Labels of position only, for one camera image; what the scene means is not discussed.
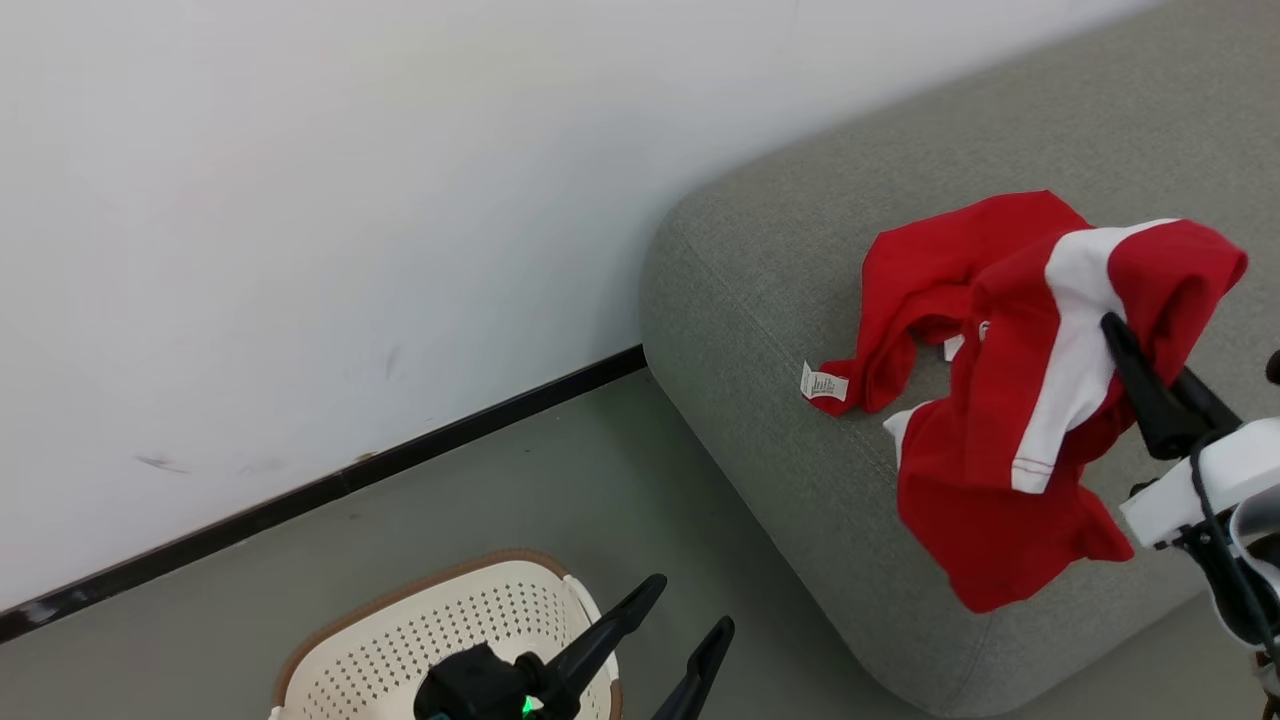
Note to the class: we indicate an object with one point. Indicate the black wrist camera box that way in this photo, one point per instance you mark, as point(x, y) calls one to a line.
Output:
point(1274, 367)
point(470, 690)

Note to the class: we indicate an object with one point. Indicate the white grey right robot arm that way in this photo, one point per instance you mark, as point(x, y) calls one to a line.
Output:
point(1250, 610)

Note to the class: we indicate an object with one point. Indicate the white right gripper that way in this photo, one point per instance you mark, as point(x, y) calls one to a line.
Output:
point(1220, 470)

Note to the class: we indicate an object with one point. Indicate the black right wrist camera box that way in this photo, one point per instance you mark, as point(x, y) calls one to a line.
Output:
point(1274, 367)

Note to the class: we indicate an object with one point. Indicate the cream perforated laundry basket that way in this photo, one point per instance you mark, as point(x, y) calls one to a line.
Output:
point(400, 650)

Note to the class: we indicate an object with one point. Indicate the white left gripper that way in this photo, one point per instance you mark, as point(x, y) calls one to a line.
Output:
point(550, 705)

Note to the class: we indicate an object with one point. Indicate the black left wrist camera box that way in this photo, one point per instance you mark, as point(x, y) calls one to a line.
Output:
point(470, 690)

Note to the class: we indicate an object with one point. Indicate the red shirt with white stripe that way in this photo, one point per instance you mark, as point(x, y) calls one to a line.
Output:
point(1000, 520)

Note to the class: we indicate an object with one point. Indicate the black baseboard strip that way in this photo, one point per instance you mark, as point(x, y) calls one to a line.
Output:
point(300, 500)

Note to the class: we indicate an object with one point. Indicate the grey fabric sofa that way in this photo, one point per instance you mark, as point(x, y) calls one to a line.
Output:
point(780, 300)

